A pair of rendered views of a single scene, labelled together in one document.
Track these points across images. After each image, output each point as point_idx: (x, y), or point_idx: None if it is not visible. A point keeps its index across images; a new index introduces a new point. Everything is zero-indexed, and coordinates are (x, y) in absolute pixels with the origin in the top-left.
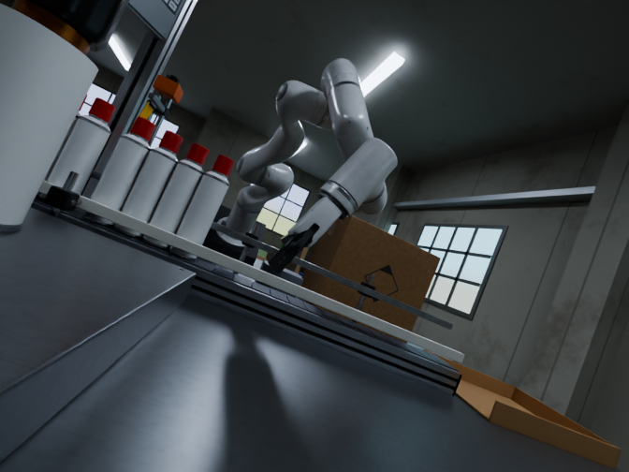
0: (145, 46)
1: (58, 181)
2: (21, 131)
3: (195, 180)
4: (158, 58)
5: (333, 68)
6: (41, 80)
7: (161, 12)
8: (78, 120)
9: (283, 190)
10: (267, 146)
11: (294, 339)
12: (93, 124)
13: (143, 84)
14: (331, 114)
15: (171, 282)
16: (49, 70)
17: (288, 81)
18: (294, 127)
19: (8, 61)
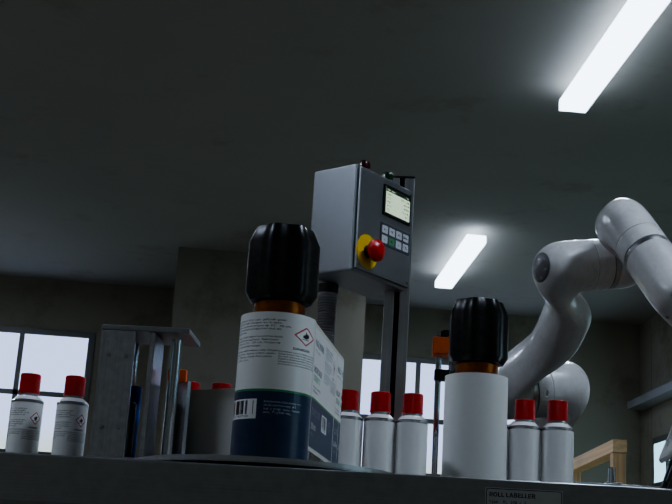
0: (389, 306)
1: None
2: (501, 443)
3: (537, 439)
4: (408, 313)
5: (614, 223)
6: (500, 406)
7: (399, 263)
8: (401, 424)
9: (579, 408)
10: (532, 347)
11: None
12: (418, 422)
13: (405, 352)
14: (643, 289)
15: None
16: (501, 398)
17: (546, 250)
18: (574, 305)
19: (487, 403)
